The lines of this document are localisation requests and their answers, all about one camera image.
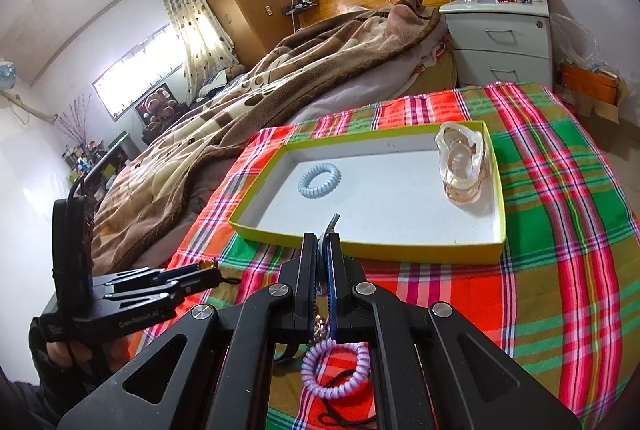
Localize teddy bear picture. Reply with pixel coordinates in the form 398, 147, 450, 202
134, 83, 179, 122

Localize yellow-green cardboard box tray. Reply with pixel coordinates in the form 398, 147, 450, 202
228, 120, 507, 266

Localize purple spiral hair tie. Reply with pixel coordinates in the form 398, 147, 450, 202
301, 339, 369, 399

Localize cardboard box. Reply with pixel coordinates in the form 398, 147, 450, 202
559, 60, 632, 127

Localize dried flower branches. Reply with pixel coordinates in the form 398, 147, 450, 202
54, 94, 94, 147

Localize power strip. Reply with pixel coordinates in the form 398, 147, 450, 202
280, 0, 321, 16

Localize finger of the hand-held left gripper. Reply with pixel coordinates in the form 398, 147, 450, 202
106, 265, 221, 287
104, 279, 222, 308

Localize person's left hand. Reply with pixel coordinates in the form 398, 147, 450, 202
45, 337, 133, 368

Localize blue spiral hair tie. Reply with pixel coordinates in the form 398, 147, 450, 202
298, 163, 343, 201

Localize window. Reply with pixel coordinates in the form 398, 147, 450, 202
92, 22, 187, 122

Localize brown patterned blanket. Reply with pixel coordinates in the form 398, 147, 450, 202
90, 0, 449, 272

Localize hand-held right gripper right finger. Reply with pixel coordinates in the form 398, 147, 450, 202
318, 233, 583, 430

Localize black hair tie gold charm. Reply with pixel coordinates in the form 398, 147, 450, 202
197, 259, 242, 287

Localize shelf with bottles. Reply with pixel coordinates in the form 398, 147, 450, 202
62, 137, 132, 202

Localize grey two-drawer nightstand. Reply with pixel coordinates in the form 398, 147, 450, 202
438, 0, 554, 89

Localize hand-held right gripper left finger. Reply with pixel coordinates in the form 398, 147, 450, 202
56, 233, 321, 430

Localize dotted curtain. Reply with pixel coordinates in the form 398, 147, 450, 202
153, 0, 241, 104

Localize clear ear-shaped jewelry display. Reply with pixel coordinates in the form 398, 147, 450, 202
434, 121, 486, 207

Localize green bead black hair tie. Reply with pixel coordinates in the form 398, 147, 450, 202
319, 366, 375, 429

